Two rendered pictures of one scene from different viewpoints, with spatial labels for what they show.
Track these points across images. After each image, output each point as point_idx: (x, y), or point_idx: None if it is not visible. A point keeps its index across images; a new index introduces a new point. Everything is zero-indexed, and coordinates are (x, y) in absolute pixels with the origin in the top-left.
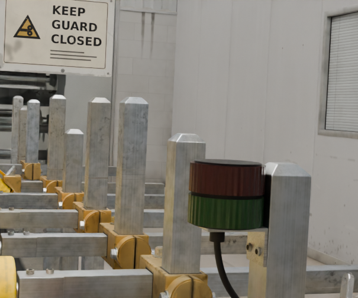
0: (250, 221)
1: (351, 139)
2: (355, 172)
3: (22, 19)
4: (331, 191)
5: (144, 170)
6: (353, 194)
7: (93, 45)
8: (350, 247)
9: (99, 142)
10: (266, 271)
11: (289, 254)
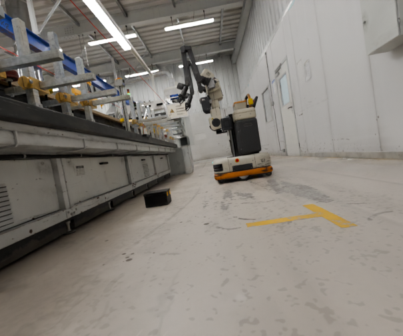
0: (134, 105)
1: (270, 122)
2: (272, 130)
3: (170, 109)
4: (270, 137)
5: (150, 113)
6: (272, 135)
7: (184, 111)
8: (274, 149)
9: (152, 114)
10: (136, 109)
11: (138, 107)
